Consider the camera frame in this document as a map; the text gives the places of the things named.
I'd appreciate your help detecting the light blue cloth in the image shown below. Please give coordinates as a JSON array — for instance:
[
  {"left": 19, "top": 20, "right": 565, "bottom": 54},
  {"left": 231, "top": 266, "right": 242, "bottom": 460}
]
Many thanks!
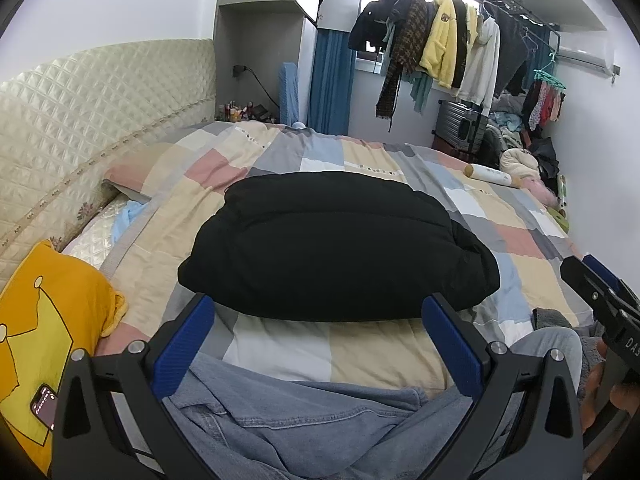
[{"left": 112, "top": 200, "right": 151, "bottom": 242}]

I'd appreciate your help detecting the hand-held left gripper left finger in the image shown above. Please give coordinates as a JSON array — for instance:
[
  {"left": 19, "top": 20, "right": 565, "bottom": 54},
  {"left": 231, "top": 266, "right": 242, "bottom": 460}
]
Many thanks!
[{"left": 52, "top": 292, "right": 216, "bottom": 480}]

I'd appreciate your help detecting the hanging short black jacket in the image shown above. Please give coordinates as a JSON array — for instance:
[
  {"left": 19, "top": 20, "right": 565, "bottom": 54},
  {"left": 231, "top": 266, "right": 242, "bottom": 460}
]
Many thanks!
[{"left": 347, "top": 0, "right": 390, "bottom": 54}]

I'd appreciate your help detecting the grey fuzzy cloth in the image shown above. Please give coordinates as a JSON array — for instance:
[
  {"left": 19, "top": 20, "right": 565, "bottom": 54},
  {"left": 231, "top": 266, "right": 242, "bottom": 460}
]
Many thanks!
[{"left": 532, "top": 306, "right": 607, "bottom": 366}]

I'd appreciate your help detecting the white cylindrical bottle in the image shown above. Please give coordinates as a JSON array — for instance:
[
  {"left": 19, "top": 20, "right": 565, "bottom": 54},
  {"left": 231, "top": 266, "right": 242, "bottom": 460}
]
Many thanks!
[{"left": 464, "top": 163, "right": 524, "bottom": 187}]

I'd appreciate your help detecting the yellow printed pillow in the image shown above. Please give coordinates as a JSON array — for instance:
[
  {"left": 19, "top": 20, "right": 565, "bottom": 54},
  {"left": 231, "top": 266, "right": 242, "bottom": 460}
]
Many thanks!
[{"left": 0, "top": 240, "right": 129, "bottom": 477}]

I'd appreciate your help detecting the person's right hand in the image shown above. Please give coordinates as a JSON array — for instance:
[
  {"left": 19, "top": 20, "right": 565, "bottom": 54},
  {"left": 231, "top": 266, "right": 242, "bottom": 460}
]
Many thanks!
[{"left": 582, "top": 362, "right": 640, "bottom": 431}]

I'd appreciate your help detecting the hanging white hoodie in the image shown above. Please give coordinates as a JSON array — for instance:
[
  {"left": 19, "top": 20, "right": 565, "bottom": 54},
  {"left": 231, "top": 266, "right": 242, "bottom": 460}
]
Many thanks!
[{"left": 456, "top": 14, "right": 501, "bottom": 107}]

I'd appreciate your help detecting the black charger with cable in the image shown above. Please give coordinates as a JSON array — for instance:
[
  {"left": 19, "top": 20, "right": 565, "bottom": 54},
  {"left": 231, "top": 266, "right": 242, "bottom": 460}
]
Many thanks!
[{"left": 232, "top": 64, "right": 279, "bottom": 112}]

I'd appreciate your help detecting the smartphone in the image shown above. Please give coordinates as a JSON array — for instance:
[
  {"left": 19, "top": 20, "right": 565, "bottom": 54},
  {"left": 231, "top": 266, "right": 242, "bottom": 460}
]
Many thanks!
[{"left": 30, "top": 383, "right": 62, "bottom": 431}]

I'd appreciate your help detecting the cream quilted pillow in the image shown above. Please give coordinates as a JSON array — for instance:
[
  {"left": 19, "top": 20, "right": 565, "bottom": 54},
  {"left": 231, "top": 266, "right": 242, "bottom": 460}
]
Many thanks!
[{"left": 62, "top": 194, "right": 132, "bottom": 256}]

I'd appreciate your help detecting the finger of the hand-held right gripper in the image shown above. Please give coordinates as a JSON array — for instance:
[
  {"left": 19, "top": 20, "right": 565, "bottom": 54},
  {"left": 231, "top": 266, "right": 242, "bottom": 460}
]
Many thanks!
[{"left": 560, "top": 254, "right": 640, "bottom": 322}]

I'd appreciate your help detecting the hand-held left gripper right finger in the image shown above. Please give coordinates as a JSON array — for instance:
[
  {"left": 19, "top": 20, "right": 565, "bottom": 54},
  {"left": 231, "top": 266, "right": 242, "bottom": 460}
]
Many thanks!
[{"left": 421, "top": 292, "right": 585, "bottom": 480}]

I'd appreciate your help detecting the green clip hanger with socks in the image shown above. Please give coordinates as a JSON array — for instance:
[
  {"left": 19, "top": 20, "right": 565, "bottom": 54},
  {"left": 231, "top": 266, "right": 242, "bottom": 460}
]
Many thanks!
[{"left": 521, "top": 54, "right": 569, "bottom": 129}]

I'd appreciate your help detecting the pink pillow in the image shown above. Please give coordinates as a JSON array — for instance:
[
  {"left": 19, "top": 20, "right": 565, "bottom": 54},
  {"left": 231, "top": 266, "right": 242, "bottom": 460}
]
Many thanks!
[{"left": 103, "top": 142, "right": 228, "bottom": 197}]

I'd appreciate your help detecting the patchwork bed blanket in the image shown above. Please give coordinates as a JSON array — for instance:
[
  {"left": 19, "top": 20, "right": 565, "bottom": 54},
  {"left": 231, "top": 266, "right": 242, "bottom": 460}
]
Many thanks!
[{"left": 95, "top": 121, "right": 598, "bottom": 401}]

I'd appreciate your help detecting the hanging yellow fleece jacket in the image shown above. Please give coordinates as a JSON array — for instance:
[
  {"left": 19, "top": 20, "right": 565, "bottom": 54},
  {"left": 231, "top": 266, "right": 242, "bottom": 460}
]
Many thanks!
[{"left": 419, "top": 0, "right": 469, "bottom": 89}]

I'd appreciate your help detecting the blue covered standing fan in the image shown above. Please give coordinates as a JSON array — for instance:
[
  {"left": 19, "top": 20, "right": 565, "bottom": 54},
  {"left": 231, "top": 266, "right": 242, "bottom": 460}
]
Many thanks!
[{"left": 277, "top": 62, "right": 302, "bottom": 127}]

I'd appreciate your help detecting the blue denim jacket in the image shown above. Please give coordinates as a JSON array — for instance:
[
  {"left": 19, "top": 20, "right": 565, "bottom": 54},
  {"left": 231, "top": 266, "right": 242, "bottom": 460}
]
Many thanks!
[{"left": 164, "top": 351, "right": 512, "bottom": 480}]

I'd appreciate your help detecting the hanging teal garment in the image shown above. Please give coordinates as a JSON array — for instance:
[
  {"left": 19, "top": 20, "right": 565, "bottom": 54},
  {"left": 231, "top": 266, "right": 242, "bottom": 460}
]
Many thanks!
[{"left": 410, "top": 71, "right": 434, "bottom": 114}]

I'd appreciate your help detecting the black puffer jacket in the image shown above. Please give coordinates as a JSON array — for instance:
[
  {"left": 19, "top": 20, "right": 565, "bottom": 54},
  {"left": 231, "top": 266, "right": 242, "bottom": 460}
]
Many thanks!
[{"left": 177, "top": 171, "right": 502, "bottom": 323}]

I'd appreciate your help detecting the grey suitcase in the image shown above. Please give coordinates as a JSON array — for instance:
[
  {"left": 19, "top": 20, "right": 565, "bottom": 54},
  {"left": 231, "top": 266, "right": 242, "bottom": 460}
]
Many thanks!
[{"left": 431, "top": 100, "right": 489, "bottom": 157}]

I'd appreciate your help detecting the blue curtain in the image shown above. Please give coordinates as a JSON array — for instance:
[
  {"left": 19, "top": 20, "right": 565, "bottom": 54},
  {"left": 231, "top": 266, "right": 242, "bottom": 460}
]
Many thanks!
[{"left": 309, "top": 29, "right": 357, "bottom": 137}]

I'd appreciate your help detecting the cosmetic bottles group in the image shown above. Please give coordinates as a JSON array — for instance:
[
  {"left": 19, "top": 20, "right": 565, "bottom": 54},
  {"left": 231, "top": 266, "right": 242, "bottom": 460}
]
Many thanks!
[{"left": 215, "top": 101, "right": 273, "bottom": 124}]

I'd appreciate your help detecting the person's grey trouser leg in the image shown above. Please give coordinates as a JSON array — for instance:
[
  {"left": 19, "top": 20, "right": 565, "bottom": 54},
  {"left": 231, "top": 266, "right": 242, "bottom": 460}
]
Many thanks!
[{"left": 511, "top": 327, "right": 584, "bottom": 401}]

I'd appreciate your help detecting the hanging long black coat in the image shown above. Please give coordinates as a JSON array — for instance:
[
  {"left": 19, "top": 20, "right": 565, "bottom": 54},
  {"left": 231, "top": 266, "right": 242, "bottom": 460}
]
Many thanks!
[{"left": 482, "top": 1, "right": 532, "bottom": 97}]

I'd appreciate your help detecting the hanging brown plaid coat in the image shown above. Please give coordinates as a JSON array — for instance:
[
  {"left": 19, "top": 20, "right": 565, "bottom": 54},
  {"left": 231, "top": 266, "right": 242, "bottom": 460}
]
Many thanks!
[{"left": 375, "top": 0, "right": 437, "bottom": 122}]

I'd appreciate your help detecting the pile of clothes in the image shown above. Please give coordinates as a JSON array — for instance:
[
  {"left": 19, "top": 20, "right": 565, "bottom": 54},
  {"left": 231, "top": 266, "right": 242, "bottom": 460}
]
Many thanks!
[{"left": 486, "top": 109, "right": 531, "bottom": 158}]

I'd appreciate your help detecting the cream quilted headboard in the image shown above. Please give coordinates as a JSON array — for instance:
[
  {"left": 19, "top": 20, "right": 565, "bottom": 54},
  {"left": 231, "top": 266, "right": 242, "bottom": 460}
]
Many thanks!
[{"left": 0, "top": 38, "right": 217, "bottom": 261}]

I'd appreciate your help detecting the grey wall cabinet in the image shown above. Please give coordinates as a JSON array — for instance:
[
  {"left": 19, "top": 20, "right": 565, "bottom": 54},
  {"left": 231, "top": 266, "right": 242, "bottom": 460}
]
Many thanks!
[{"left": 214, "top": 0, "right": 328, "bottom": 122}]

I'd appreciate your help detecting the white air conditioner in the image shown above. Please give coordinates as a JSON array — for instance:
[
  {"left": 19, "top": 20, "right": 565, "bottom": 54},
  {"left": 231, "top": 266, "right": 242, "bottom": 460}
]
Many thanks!
[{"left": 554, "top": 35, "right": 622, "bottom": 80}]

